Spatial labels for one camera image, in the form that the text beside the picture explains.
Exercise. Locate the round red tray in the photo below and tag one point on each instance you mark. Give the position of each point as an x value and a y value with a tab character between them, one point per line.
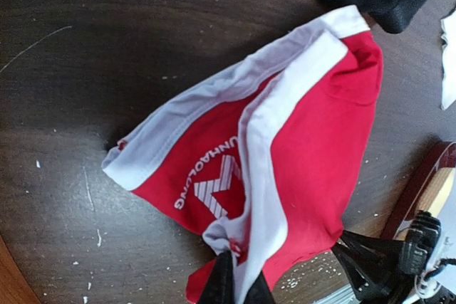
440	156

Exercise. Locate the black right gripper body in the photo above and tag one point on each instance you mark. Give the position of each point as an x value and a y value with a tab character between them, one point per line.
423	257

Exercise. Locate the red white underwear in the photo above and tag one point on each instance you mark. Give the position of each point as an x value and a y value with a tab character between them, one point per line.
261	159

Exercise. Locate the front aluminium rail frame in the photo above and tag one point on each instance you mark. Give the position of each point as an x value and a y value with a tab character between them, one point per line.
344	294

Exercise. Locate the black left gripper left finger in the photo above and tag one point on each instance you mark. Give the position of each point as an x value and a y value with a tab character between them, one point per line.
219	288

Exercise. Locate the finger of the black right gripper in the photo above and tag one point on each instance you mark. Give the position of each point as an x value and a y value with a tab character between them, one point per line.
372	266

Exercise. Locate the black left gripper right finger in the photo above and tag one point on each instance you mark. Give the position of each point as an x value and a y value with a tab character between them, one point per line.
259	293

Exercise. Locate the beige white underwear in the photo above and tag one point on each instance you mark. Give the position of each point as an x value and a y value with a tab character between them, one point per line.
448	60

